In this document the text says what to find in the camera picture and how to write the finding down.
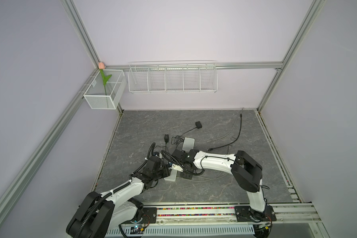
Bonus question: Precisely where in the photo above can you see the white network switch box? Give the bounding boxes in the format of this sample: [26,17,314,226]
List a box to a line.
[182,137,195,152]

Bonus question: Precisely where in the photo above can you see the black power adapter large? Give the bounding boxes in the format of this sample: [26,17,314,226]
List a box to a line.
[164,134,170,152]

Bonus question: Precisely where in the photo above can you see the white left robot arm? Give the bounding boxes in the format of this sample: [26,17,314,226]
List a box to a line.
[66,143,170,238]

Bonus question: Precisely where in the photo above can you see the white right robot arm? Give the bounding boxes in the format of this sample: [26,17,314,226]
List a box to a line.
[161,149,277,223]

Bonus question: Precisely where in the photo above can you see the black power adapter small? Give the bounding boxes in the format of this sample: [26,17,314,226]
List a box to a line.
[171,121,202,146]

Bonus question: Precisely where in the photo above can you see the white mesh basket small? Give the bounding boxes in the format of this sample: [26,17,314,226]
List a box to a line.
[83,69,127,110]

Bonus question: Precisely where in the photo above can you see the artificial pink tulip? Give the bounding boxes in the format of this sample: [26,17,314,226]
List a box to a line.
[98,62,112,95]

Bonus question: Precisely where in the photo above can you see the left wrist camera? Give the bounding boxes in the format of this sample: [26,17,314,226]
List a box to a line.
[153,152,163,159]

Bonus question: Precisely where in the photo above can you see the black ethernet cable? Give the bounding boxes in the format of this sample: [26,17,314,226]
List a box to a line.
[207,114,244,152]

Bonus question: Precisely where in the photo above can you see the front aluminium rail base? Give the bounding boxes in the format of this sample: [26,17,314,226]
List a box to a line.
[68,202,322,238]

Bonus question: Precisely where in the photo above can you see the grey ethernet cable curved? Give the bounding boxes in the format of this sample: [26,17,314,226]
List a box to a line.
[207,107,245,143]

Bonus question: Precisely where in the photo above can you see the white wire basket long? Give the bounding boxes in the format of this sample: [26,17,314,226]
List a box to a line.
[128,60,218,93]

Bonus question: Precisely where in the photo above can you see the aluminium frame rail right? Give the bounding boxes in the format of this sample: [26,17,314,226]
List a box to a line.
[254,110,304,203]

